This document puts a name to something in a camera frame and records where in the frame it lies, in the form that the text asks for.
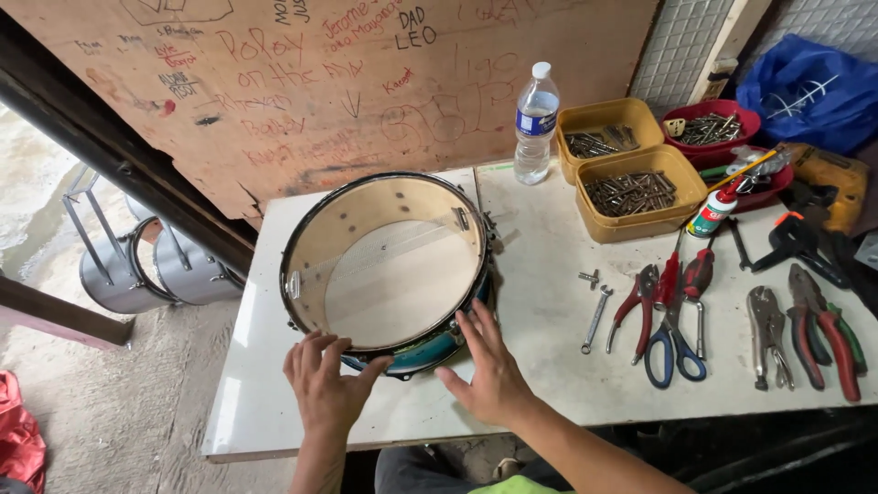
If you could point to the brown wooden beam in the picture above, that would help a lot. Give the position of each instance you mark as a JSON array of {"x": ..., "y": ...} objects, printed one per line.
[{"x": 62, "y": 315}]

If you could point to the person's left hand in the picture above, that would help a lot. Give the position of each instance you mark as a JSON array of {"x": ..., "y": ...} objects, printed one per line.
[{"x": 329, "y": 398}]

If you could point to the pile of dark drum rods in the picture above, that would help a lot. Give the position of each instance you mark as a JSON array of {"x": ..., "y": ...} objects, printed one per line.
[{"x": 600, "y": 142}]

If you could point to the person's dark trousers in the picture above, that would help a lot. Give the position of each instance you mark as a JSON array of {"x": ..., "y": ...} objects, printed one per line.
[{"x": 418, "y": 473}]

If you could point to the red bowl with mixed parts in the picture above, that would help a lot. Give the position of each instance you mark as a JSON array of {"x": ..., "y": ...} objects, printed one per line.
[{"x": 768, "y": 189}]

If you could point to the white spray can red cap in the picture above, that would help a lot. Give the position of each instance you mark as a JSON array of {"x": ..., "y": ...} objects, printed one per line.
[{"x": 713, "y": 209}]

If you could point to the large yellow plastic tub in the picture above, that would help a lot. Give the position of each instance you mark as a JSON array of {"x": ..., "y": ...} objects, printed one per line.
[{"x": 645, "y": 223}]

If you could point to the silver locking pliers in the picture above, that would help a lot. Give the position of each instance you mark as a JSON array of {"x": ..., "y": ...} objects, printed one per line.
[{"x": 765, "y": 322}]

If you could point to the blue plastic bag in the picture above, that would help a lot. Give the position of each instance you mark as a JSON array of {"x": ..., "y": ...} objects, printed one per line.
[{"x": 809, "y": 89}]

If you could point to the person's neon green shirt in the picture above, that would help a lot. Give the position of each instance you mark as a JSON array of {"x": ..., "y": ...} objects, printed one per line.
[{"x": 514, "y": 486}]

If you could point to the small yellow plastic tub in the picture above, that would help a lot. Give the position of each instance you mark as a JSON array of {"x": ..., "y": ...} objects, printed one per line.
[{"x": 583, "y": 116}]

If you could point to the grey drums with metal stand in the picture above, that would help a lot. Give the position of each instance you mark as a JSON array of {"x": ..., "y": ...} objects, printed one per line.
[{"x": 171, "y": 267}]

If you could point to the small silver drum key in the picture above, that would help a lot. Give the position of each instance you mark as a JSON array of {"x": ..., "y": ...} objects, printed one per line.
[{"x": 590, "y": 277}]

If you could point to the blue snare drum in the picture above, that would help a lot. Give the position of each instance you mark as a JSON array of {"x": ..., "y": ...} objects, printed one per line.
[{"x": 384, "y": 267}]

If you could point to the red plastic bag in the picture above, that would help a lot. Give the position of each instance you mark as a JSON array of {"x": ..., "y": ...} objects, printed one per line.
[{"x": 19, "y": 439}]

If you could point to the person's right hand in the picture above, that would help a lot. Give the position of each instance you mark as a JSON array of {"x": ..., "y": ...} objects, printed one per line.
[{"x": 497, "y": 384}]

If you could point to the black clamp orange trigger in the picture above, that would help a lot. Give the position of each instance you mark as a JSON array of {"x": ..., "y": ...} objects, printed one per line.
[{"x": 799, "y": 243}]

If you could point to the scribbled plywood board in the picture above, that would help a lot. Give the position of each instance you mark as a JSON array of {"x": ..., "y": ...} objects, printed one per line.
[{"x": 329, "y": 82}]

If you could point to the silver combination wrench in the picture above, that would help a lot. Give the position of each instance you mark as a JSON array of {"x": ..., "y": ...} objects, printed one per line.
[{"x": 597, "y": 319}]

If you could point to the yellow power drill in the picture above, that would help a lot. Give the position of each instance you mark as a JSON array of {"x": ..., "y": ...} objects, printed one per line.
[{"x": 830, "y": 178}]

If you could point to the heap of long drum rods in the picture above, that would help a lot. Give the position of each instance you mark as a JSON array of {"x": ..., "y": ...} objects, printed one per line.
[{"x": 630, "y": 192}]

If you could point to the pile of silver screws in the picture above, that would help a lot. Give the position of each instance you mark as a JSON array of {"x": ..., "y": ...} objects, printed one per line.
[{"x": 710, "y": 128}]

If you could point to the clear plastic water bottle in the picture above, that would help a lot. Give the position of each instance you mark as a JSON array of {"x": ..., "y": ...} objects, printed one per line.
[{"x": 536, "y": 123}]

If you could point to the yellow stick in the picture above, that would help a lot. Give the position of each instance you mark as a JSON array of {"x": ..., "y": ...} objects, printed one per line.
[{"x": 744, "y": 169}]

